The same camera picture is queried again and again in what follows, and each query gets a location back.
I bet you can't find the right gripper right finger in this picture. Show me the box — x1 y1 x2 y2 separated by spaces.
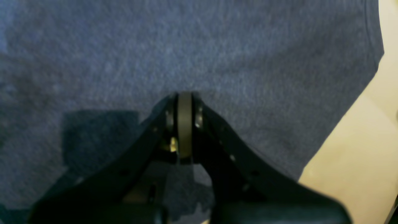
178 92 352 224

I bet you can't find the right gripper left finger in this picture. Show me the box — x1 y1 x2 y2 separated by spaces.
28 95 178 224

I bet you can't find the dark blue t-shirt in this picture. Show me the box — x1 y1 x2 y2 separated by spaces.
1 0 384 224

